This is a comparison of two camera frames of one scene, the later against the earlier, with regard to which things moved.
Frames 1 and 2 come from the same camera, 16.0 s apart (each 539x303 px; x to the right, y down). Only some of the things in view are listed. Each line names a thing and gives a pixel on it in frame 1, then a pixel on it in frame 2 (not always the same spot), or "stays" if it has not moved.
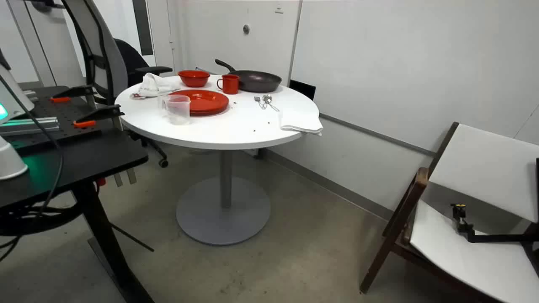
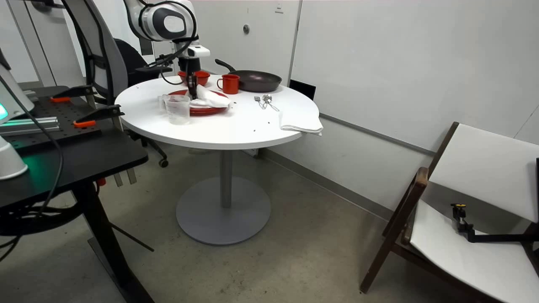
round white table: [222, 211] stays
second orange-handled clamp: [90, 122] stays
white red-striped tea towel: [158, 87] to [210, 98]
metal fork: [259, 100] stays
